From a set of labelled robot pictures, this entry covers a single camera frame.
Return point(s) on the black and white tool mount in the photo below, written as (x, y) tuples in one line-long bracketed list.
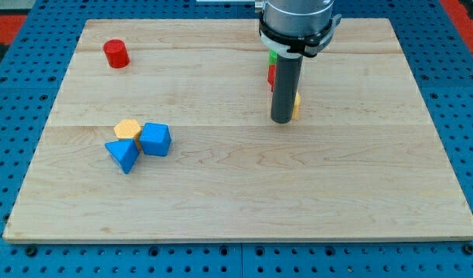
[(291, 47)]

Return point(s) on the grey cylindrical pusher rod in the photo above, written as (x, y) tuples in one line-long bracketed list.
[(287, 75)]

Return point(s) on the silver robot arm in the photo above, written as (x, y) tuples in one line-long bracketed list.
[(293, 29)]

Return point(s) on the yellow heart block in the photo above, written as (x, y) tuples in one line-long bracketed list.
[(297, 104)]

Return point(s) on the blue cube block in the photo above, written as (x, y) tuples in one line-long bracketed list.
[(155, 139)]

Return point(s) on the green block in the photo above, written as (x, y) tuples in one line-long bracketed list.
[(272, 58)]

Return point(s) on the wooden board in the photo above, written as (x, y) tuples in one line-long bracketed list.
[(362, 162)]

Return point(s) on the yellow hexagon block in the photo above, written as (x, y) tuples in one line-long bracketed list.
[(129, 129)]

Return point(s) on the red cylinder block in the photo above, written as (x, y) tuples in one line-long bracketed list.
[(116, 53)]

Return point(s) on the blue triangle block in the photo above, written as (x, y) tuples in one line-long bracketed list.
[(124, 152)]

